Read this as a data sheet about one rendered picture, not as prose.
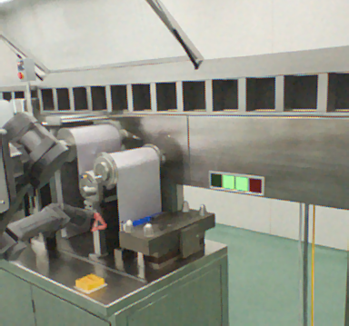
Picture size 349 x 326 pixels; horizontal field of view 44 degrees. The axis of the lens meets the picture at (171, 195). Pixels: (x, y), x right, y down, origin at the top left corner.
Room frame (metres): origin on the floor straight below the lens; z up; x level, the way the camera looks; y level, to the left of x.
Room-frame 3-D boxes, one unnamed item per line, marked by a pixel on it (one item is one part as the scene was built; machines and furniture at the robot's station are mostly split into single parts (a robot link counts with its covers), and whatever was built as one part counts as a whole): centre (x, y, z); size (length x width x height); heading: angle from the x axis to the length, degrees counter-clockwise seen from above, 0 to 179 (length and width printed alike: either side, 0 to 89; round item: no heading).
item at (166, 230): (1.66, 0.01, 1.00); 0.40 x 0.16 x 0.06; 137
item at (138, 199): (1.72, 0.13, 1.11); 0.23 x 0.01 x 0.18; 137
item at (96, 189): (1.66, 0.31, 1.05); 0.06 x 0.05 x 0.31; 137
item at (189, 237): (1.61, -0.07, 0.96); 0.10 x 0.03 x 0.11; 137
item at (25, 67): (2.06, 0.64, 1.66); 0.07 x 0.07 x 0.10; 48
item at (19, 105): (2.24, 0.71, 1.50); 0.14 x 0.14 x 0.06
